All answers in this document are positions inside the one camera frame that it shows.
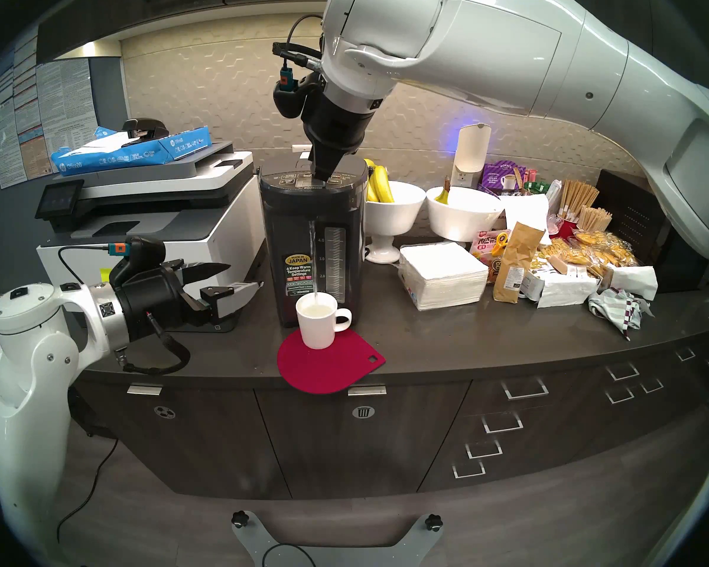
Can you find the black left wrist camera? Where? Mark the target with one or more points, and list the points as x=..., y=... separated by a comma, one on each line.
x=142, y=256

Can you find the yellow plastic clip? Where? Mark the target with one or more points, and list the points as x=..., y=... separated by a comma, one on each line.
x=500, y=244

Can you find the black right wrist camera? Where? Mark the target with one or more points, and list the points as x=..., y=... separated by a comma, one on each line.
x=288, y=102

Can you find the white ceramic mug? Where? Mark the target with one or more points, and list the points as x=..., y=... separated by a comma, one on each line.
x=318, y=329

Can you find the black star knob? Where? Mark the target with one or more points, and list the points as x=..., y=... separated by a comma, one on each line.
x=433, y=522
x=240, y=519

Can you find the upright white paper bag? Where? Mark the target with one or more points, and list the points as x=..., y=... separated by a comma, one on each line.
x=526, y=211

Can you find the white wide bowl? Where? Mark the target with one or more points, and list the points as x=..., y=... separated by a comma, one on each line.
x=464, y=217

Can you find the checked kitchen cloth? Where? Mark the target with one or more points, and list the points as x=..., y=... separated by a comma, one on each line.
x=617, y=309

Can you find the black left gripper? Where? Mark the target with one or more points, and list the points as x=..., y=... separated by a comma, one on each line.
x=153, y=303

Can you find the green tea packet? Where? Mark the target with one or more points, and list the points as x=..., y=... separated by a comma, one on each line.
x=536, y=187

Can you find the tall wooden stir sticks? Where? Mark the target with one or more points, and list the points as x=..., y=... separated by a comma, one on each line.
x=579, y=196

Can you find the yellow banana bunch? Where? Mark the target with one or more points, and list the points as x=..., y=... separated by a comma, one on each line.
x=381, y=185

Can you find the white napkin stack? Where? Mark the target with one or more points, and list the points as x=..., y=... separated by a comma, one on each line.
x=443, y=276

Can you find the red snack packet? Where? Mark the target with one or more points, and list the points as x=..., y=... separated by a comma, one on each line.
x=482, y=244

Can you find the short wooden stir sticks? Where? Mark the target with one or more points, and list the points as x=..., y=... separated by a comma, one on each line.
x=594, y=218

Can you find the white wall outlet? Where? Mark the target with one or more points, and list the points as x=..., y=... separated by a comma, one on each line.
x=301, y=149

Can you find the crumpled white paper bag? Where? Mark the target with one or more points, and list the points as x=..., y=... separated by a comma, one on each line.
x=635, y=281

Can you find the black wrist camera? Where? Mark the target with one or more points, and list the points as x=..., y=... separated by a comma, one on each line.
x=142, y=256
x=288, y=102

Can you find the white printed wall poster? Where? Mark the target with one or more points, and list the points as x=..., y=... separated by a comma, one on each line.
x=12, y=117
x=68, y=114

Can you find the white pedestal bowl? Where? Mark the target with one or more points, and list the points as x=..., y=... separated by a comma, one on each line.
x=397, y=214

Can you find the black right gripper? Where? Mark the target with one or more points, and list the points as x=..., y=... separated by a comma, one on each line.
x=337, y=129

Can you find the clear bag yellow crackers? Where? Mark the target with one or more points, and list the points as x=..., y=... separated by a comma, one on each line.
x=602, y=247

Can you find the brown paper coffee bag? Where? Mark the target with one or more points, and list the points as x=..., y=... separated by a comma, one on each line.
x=517, y=258

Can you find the blue paper ream package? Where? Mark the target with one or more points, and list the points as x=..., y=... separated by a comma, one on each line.
x=153, y=152

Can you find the dark lower cabinet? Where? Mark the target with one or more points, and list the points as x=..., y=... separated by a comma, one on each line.
x=360, y=436

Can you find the flat white paper pouch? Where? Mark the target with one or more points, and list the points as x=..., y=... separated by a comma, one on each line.
x=561, y=291

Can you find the black stapler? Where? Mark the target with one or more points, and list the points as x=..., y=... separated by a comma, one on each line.
x=145, y=127

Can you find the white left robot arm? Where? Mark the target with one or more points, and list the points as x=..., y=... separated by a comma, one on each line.
x=29, y=383

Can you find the single yellow banana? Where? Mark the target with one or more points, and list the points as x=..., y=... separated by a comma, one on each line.
x=443, y=195

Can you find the purple coffee box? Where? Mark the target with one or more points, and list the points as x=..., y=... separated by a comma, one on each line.
x=497, y=173

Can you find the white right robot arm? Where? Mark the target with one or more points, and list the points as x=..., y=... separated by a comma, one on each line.
x=508, y=46

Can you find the white grey office printer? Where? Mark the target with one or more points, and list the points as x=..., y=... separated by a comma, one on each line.
x=212, y=223

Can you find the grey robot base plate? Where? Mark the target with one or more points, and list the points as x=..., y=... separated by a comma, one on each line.
x=331, y=542

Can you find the white plug-in air freshener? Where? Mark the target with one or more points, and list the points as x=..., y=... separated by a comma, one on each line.
x=471, y=152

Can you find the red silicone mat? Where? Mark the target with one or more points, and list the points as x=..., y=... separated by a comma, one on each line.
x=328, y=371

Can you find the black hot water dispenser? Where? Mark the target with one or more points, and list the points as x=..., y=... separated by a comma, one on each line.
x=295, y=235

